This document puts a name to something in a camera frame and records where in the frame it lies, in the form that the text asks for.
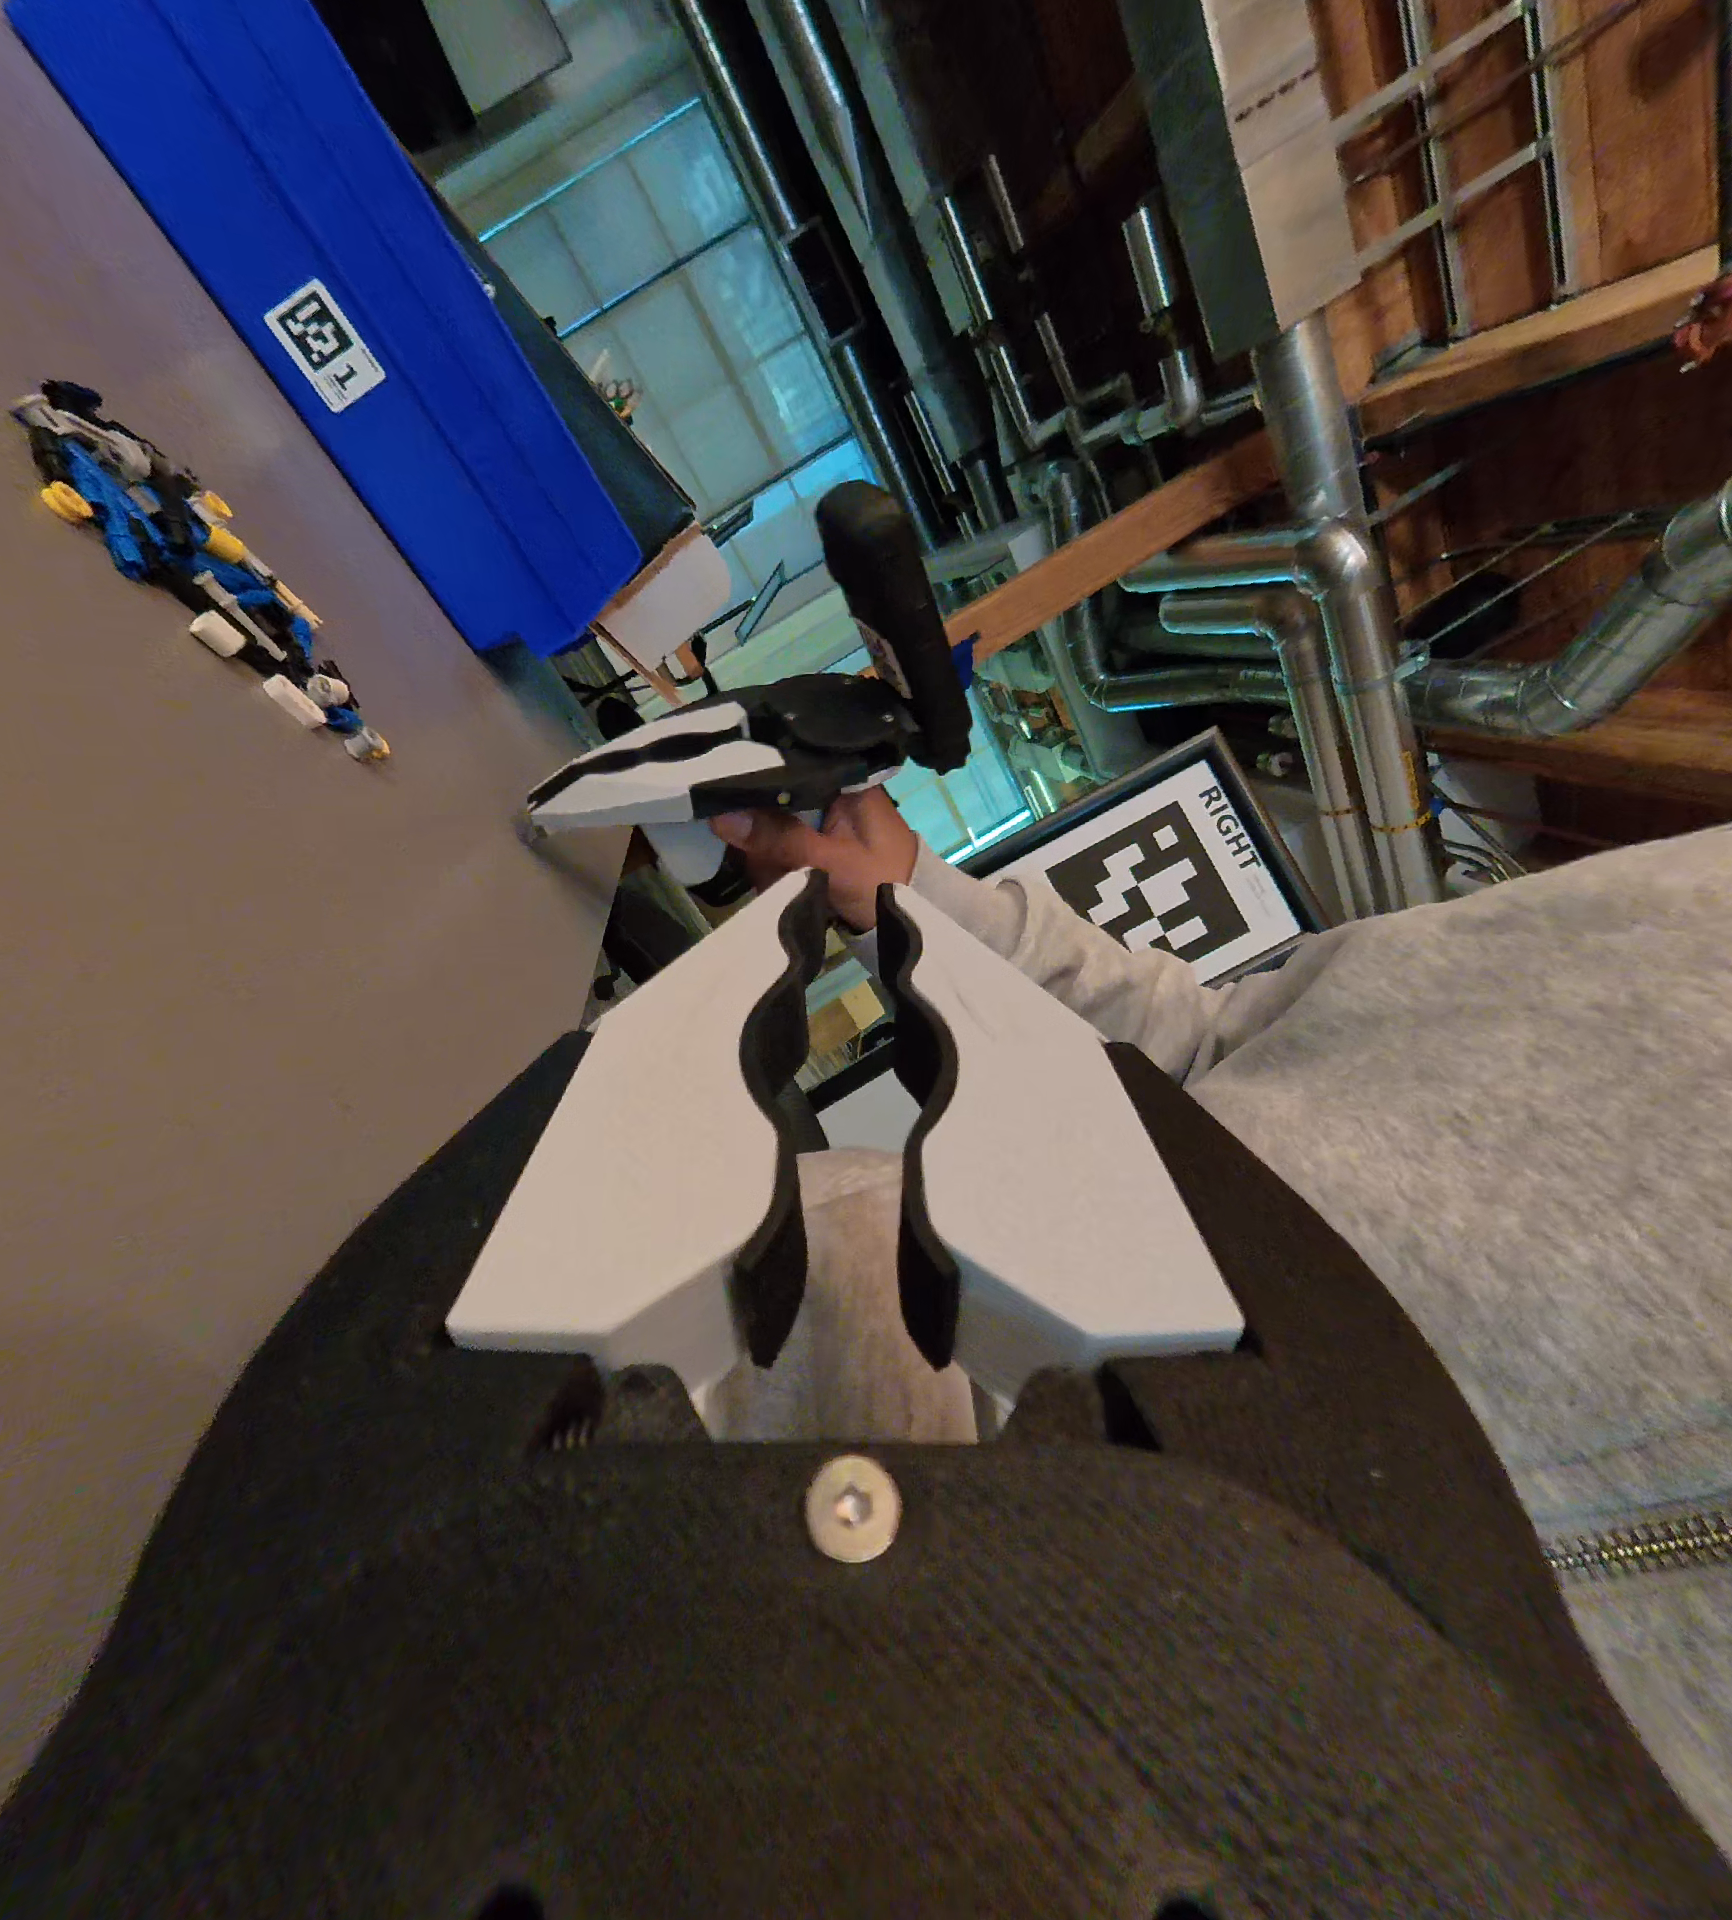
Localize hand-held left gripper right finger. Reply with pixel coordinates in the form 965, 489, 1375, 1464
872, 883, 1248, 1441

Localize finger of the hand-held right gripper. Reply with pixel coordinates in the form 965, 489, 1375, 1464
524, 738, 799, 840
563, 703, 766, 779

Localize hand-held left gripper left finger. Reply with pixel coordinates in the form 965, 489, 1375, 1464
442, 871, 836, 1443

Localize scattered small lego parts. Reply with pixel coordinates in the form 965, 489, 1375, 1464
188, 567, 396, 766

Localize pile of mixed lego pieces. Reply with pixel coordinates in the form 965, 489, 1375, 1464
8, 379, 237, 603

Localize person's right hand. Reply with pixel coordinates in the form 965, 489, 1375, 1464
713, 790, 917, 937

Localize wooden ceiling beam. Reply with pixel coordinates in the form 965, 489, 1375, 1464
940, 427, 1297, 662

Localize framed black white tag sign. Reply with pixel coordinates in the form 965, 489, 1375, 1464
956, 729, 1329, 988

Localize grey zip hoodie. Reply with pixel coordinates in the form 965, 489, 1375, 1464
1178, 816, 1732, 1920

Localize blue plastic bin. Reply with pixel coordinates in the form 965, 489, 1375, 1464
2, 0, 647, 661

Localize silver round ventilation duct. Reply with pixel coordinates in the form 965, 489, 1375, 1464
1248, 314, 1447, 919

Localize grey rectangular duct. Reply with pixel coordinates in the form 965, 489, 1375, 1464
1113, 0, 1357, 363

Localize corrugated silver duct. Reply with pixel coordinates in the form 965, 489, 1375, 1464
1406, 443, 1732, 741

